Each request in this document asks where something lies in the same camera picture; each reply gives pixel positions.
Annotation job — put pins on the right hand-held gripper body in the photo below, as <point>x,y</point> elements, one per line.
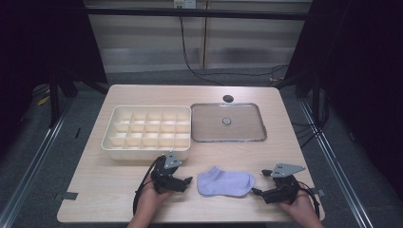
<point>283,190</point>

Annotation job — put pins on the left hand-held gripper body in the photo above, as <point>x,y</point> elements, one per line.
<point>164,179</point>

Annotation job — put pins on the light purple sock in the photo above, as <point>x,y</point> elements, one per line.
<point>225,183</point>

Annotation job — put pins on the cream divided storage box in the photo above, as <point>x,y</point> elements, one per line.
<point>149,129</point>

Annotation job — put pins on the person's right hand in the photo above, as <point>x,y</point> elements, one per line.
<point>301,207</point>

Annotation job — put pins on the person's left hand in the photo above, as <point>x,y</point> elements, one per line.
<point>149,202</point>

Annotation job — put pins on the grey tape strip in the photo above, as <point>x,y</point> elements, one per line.
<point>67,196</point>
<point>317,192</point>

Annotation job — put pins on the transparent lid with knob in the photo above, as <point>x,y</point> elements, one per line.
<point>240,125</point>

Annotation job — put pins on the dark round table grommet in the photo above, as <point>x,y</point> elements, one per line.
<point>228,98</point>

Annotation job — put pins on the small black floor object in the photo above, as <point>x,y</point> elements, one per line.
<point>77,132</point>

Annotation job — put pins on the dark curtain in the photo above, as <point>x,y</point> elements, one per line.
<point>38,41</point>
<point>364,79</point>

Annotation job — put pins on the black stand leg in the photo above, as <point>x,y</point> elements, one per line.
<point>54,101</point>

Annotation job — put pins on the yellow object on floor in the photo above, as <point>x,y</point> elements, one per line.
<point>43,100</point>

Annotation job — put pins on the black horizontal bar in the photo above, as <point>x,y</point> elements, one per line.
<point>196,13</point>

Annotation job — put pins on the metal floor rail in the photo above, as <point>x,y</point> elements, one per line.
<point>335,164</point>
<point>34,158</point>

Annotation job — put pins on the white wall socket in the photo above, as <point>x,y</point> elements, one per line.
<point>184,3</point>

